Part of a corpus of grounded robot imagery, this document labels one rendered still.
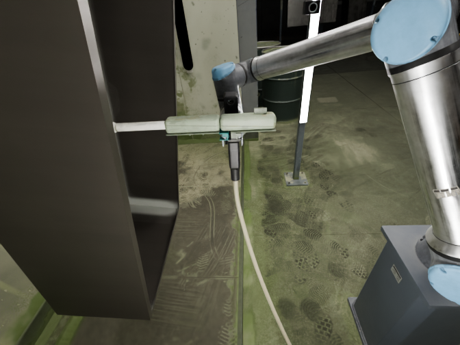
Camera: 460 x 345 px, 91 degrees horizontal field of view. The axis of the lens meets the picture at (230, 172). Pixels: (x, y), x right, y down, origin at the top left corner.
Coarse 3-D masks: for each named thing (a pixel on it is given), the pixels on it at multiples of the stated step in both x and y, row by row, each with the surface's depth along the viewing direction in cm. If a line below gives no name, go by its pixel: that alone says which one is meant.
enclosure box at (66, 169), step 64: (0, 0) 29; (64, 0) 29; (128, 0) 77; (0, 64) 34; (64, 64) 33; (128, 64) 89; (0, 128) 40; (64, 128) 40; (0, 192) 49; (64, 192) 49; (128, 192) 129; (64, 256) 63; (128, 256) 63
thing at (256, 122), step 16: (256, 112) 62; (272, 112) 63; (128, 128) 64; (144, 128) 64; (160, 128) 64; (176, 128) 63; (192, 128) 63; (208, 128) 63; (224, 128) 63; (240, 128) 63; (256, 128) 63; (272, 128) 63
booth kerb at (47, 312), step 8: (48, 304) 130; (40, 312) 125; (48, 312) 129; (32, 320) 120; (40, 320) 125; (48, 320) 129; (32, 328) 120; (40, 328) 124; (24, 336) 116; (32, 336) 120; (16, 344) 112; (24, 344) 115; (32, 344) 119
